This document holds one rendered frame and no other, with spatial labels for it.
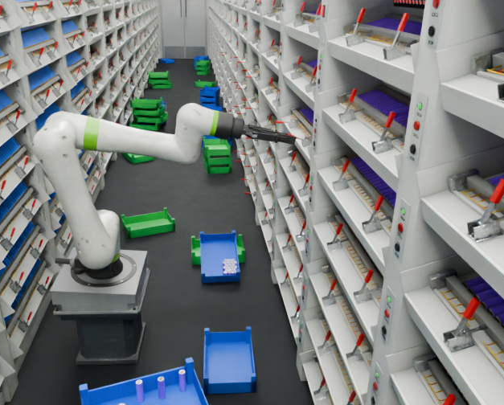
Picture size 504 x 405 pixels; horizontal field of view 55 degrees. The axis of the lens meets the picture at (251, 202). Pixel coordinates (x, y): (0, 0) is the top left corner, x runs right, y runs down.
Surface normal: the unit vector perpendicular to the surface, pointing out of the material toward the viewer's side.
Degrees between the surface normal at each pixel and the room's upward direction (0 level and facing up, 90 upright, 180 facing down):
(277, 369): 0
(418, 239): 90
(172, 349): 0
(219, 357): 0
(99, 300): 90
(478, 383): 17
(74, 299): 90
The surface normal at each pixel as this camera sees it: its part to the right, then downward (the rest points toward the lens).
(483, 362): -0.28, -0.86
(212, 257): 0.06, -0.73
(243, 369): 0.02, -0.91
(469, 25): 0.11, 0.40
